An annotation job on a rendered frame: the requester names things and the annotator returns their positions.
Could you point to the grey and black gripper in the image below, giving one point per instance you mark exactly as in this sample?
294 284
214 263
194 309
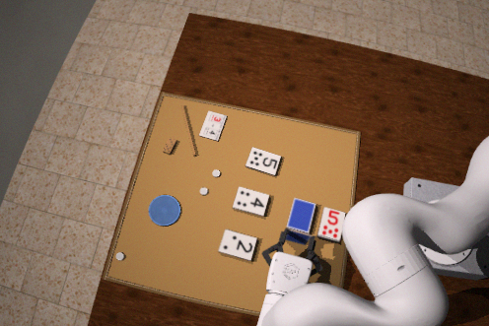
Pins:
289 271

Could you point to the white playing card with red pips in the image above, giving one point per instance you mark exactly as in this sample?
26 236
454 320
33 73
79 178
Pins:
331 224

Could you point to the blue round disc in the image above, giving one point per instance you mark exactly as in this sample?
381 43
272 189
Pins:
164 210

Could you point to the blue playing card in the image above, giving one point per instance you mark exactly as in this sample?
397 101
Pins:
301 215
298 237

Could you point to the tan card cloth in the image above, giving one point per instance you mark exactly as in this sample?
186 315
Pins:
316 165
196 300

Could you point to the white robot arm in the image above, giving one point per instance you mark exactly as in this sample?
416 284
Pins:
381 234

